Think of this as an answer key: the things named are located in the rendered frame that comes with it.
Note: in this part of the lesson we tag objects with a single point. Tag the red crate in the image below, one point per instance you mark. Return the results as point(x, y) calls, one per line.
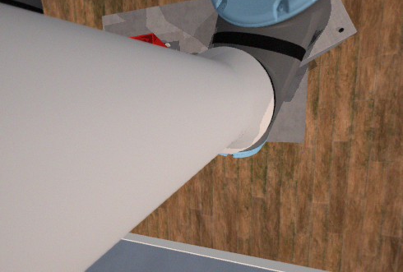
point(149, 38)

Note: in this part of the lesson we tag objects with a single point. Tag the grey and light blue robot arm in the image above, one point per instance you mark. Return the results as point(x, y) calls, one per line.
point(97, 129)

